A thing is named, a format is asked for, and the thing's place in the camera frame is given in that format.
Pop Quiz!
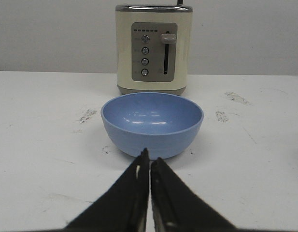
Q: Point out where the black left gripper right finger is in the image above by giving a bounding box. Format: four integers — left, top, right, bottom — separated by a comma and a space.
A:
151, 158, 237, 232

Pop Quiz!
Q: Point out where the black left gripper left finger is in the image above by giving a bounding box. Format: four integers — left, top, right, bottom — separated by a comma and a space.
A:
63, 148, 149, 232

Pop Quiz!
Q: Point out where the blue plastic bowl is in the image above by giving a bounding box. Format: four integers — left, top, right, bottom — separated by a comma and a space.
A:
100, 92, 204, 160

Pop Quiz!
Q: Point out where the cream two-slot toaster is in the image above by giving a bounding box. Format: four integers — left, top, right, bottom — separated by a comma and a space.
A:
115, 4, 193, 95

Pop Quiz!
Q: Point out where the black tripod pole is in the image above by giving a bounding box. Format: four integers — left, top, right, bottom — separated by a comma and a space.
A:
177, 0, 183, 6

